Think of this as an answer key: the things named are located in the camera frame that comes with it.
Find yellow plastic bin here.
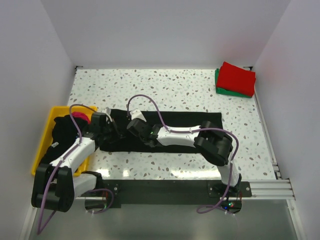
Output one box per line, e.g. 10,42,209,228
31,106,94,177

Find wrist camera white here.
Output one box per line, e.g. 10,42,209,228
105,107,113,122
129,108,147,122

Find black clothes in bin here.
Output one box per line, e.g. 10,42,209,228
40,114,78,164

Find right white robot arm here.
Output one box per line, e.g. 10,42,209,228
127,118,242,197

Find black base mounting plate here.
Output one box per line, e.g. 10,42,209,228
74,179,253,215

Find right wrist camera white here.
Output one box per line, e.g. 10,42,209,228
129,108,147,122

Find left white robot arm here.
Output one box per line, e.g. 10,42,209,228
31,112,122,213

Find black t shirt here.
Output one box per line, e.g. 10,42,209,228
99,108,223,154

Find folded green t shirt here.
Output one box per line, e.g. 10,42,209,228
214,68,250,98

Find folded red t shirt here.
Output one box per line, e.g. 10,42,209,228
217,61,256,98

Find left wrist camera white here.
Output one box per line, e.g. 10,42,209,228
105,107,113,122

